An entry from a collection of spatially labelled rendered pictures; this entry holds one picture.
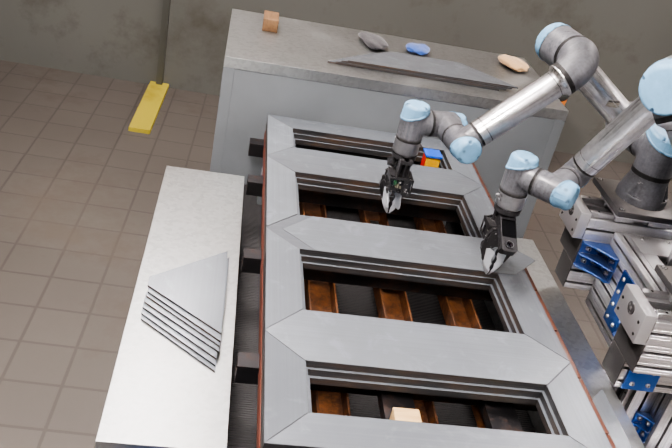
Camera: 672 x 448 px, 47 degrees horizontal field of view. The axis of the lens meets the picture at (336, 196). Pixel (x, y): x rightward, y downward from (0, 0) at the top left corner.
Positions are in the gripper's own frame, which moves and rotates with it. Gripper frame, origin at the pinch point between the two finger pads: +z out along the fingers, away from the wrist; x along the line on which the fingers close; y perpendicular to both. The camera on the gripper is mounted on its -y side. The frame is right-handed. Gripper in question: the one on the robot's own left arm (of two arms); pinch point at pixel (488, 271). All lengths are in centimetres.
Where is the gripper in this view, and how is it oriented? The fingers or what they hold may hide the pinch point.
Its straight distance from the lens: 220.1
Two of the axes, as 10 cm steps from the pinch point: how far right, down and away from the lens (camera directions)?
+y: -0.7, -4.9, 8.7
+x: -9.8, -1.3, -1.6
